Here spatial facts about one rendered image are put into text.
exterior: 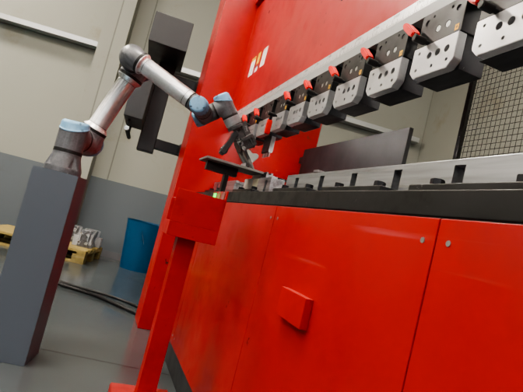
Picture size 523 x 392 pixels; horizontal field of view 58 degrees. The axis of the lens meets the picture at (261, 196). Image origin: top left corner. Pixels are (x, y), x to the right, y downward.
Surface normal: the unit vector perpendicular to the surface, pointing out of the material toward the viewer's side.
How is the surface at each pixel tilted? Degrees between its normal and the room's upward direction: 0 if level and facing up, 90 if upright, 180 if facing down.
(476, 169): 90
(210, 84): 90
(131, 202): 90
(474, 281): 90
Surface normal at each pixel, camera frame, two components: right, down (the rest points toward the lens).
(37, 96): 0.16, -0.04
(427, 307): -0.92, -0.26
